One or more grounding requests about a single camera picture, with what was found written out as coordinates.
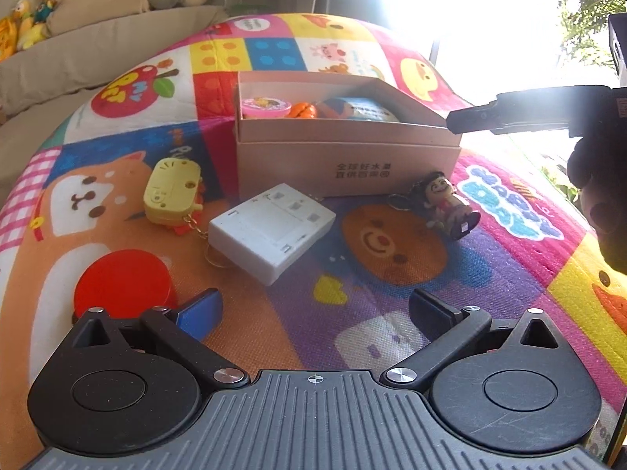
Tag red round plastic lid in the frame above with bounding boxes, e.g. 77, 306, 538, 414
73, 249, 179, 318

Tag white plastic adapter box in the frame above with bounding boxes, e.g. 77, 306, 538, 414
207, 184, 336, 286

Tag cartoon boy figurine keychain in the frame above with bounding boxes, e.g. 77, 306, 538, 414
388, 171, 480, 241

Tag yellow cat keychain toy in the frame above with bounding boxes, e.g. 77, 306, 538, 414
142, 157, 203, 235

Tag dark gloved hand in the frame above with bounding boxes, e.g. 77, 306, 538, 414
567, 130, 627, 274

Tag green window plant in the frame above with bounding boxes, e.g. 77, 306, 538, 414
560, 0, 626, 67

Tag colourful cartoon play mat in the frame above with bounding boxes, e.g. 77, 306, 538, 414
1, 14, 626, 469

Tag blue white round container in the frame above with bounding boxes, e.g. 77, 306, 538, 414
315, 98, 399, 122

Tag pink cardboard box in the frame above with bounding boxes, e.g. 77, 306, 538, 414
235, 71, 461, 199

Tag orange plastic toy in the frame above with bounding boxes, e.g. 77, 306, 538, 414
287, 102, 318, 119

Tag beige sofa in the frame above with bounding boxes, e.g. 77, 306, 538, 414
1, 5, 227, 199

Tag cartoon boy doll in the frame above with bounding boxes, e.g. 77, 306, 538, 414
17, 0, 61, 51

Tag yellow plush toy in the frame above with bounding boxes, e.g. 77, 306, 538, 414
0, 0, 33, 61

